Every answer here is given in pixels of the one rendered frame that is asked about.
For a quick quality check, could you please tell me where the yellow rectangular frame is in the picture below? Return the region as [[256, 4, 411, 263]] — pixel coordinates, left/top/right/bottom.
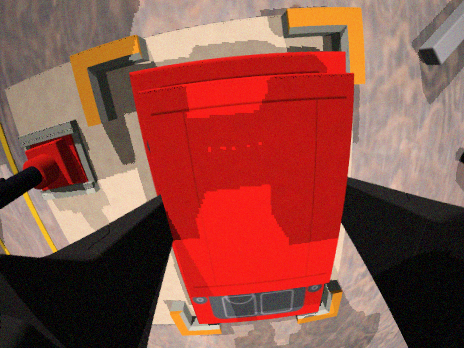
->
[[0, 122, 57, 255]]

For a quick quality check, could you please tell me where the red car hood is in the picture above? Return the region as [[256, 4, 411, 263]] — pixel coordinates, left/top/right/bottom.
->
[[137, 73, 355, 298]]

